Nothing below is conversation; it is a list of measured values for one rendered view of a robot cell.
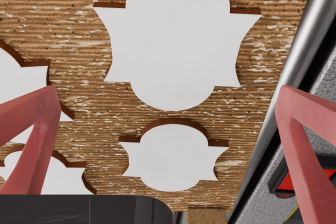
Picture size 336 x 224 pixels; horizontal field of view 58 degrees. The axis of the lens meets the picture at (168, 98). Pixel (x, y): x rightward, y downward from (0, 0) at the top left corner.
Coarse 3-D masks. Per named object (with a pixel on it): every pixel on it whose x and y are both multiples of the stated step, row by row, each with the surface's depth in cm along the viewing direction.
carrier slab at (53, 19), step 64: (0, 0) 22; (64, 0) 22; (256, 0) 22; (64, 64) 26; (256, 64) 26; (64, 128) 33; (128, 128) 32; (256, 128) 32; (128, 192) 43; (192, 192) 42
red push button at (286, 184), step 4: (288, 172) 39; (328, 172) 39; (332, 172) 39; (288, 176) 40; (328, 176) 40; (284, 180) 41; (288, 180) 41; (280, 184) 42; (284, 184) 42; (288, 184) 42; (292, 184) 42; (280, 188) 42; (284, 188) 42; (288, 188) 42; (292, 188) 42
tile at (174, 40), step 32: (128, 0) 21; (160, 0) 21; (192, 0) 21; (224, 0) 21; (128, 32) 23; (160, 32) 23; (192, 32) 23; (224, 32) 23; (128, 64) 25; (160, 64) 25; (192, 64) 25; (224, 64) 25; (160, 96) 28; (192, 96) 28
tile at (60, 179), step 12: (12, 156) 35; (60, 156) 36; (0, 168) 37; (12, 168) 37; (48, 168) 37; (60, 168) 37; (72, 168) 37; (84, 168) 37; (48, 180) 39; (60, 180) 39; (72, 180) 39; (84, 180) 40; (48, 192) 41; (60, 192) 41; (72, 192) 41; (84, 192) 41
